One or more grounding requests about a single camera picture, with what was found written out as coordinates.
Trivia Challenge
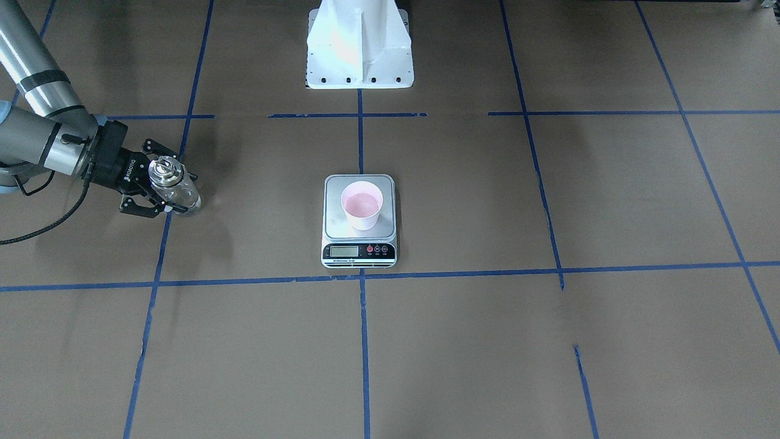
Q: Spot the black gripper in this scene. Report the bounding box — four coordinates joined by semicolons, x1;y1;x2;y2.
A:
81;121;198;218

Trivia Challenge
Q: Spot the clear glass sauce bottle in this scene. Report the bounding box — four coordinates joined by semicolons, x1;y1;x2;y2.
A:
147;155;202;216

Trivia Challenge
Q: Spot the pink paper cup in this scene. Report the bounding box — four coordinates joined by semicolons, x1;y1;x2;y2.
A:
340;180;384;231

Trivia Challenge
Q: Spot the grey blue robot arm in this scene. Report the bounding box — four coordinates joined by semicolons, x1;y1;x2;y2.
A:
1;1;200;218

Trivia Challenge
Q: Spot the silver digital kitchen scale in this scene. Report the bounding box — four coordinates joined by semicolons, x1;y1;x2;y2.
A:
321;173;398;269

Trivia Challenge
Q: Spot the black braided camera cable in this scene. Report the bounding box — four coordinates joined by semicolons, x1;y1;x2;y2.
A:
0;174;91;246

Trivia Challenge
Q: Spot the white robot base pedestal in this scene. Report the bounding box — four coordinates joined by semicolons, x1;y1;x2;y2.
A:
305;1;415;90

